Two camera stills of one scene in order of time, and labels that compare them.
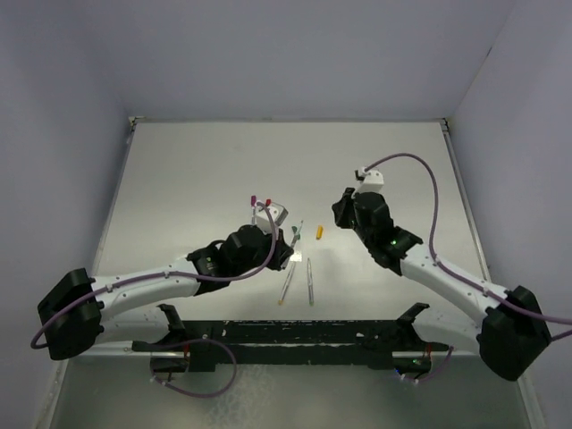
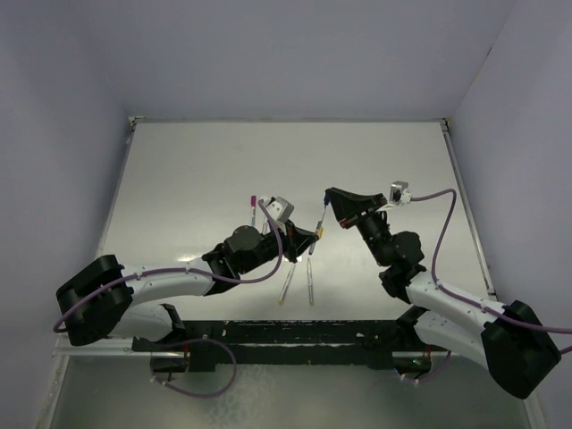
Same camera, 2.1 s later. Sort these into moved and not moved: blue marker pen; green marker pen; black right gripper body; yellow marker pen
Moved: blue marker pen
Not moved: yellow marker pen; black right gripper body; green marker pen
